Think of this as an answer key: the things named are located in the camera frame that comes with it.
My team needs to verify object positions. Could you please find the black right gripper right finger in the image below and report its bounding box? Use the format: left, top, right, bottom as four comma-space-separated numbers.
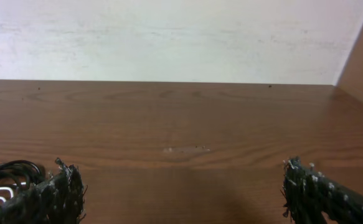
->
281, 157, 363, 224

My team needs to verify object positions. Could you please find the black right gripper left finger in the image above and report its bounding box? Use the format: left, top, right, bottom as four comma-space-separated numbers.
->
0, 158, 85, 224

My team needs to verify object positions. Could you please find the black USB cable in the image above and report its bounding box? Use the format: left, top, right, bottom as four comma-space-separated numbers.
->
0, 159, 45, 194

